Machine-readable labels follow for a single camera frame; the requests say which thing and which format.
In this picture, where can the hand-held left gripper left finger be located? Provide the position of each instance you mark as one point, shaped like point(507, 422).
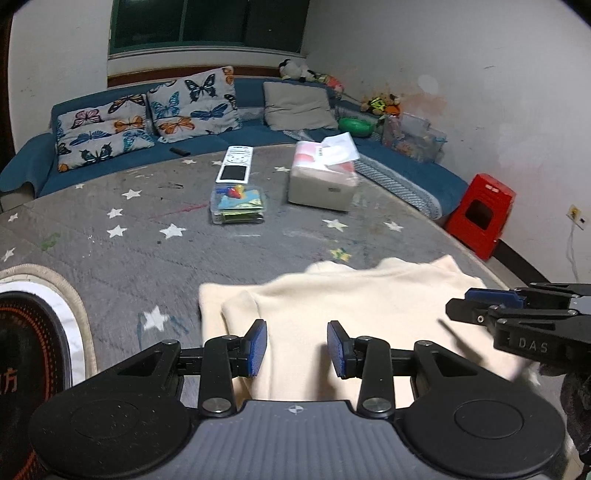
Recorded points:
point(257, 346)

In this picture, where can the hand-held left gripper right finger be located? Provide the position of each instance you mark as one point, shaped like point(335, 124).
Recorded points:
point(337, 348)

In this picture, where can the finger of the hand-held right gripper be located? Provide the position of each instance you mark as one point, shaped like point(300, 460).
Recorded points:
point(466, 310)
point(494, 297)

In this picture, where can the cream long-sleeved top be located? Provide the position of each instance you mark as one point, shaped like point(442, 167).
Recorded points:
point(369, 295)

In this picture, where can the person's right hand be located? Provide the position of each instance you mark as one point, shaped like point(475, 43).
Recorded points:
point(577, 401)

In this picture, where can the red plastic stool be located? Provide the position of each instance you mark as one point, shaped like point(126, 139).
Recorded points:
point(489, 194)

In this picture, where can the clear plastic box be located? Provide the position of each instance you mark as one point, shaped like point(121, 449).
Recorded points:
point(238, 205)

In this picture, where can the white tissue box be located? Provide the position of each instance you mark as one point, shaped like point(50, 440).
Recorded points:
point(318, 189)

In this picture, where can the grey star-printed table cover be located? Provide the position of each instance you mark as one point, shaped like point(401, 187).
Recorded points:
point(115, 258)

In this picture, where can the clear plastic storage bin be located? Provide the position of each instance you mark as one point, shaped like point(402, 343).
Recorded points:
point(413, 138)

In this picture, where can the white remote control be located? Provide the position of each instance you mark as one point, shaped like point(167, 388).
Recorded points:
point(235, 164)

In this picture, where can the small black remote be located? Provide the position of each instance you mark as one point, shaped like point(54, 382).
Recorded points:
point(180, 151)

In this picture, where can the green bowl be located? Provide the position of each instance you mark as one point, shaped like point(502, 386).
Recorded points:
point(355, 127)

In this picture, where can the brown and yellow plush toys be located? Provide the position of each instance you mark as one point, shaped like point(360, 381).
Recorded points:
point(381, 104)

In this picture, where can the round induction hot plate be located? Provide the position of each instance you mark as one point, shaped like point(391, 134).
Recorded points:
point(27, 350)

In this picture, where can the grey cushion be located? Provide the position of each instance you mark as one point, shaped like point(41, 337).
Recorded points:
point(300, 106)

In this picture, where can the large square butterfly cushion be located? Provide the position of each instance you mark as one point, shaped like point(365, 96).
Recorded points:
point(194, 104)

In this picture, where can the wide butterfly cushion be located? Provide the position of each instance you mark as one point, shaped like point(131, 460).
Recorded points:
point(101, 134)

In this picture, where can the pink plush toy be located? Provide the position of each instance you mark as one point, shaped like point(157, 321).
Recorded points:
point(331, 83)

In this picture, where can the black and white plush toy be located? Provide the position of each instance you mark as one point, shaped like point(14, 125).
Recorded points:
point(295, 70)

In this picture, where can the blue corner sofa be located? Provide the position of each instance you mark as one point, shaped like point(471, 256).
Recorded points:
point(27, 161)

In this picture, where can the dark window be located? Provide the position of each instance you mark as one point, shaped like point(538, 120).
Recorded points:
point(207, 23)

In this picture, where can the white wall socket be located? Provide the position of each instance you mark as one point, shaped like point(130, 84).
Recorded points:
point(575, 216)

